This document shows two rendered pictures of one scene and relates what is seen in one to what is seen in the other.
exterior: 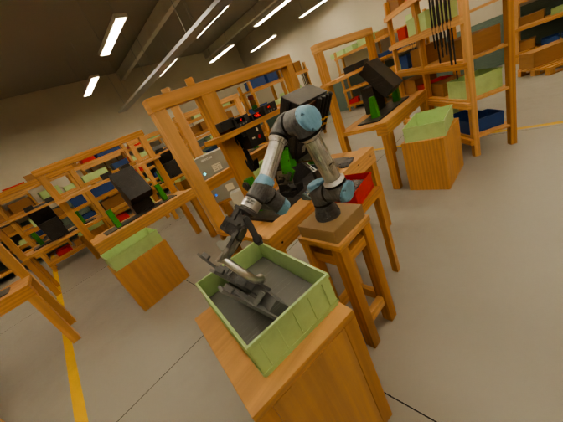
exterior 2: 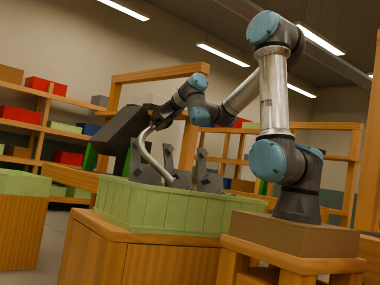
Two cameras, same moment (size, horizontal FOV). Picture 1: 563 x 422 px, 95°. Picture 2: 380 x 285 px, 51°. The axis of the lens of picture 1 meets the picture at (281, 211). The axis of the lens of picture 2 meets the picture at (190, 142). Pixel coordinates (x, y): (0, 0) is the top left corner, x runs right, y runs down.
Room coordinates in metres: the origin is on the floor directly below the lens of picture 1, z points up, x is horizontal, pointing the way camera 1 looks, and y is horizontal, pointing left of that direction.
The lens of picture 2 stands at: (0.91, -1.48, 1.02)
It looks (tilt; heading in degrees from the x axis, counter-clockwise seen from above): 5 degrees up; 86
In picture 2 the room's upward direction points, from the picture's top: 9 degrees clockwise
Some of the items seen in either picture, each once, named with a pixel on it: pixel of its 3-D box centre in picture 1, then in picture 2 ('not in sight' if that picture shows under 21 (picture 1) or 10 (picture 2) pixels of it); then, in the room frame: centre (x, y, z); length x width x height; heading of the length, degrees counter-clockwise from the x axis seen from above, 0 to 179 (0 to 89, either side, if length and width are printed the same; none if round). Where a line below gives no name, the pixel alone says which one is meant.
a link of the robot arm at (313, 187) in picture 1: (320, 191); (301, 167); (1.35, -0.25, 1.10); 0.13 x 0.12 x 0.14; 36
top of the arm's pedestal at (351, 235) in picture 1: (333, 229); (291, 252); (1.36, -0.24, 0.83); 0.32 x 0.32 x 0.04; 34
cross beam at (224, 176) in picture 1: (258, 155); not in sight; (2.47, -0.02, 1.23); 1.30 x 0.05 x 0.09; 127
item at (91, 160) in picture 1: (88, 201); not in sight; (7.24, 4.62, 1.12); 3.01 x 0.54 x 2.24; 127
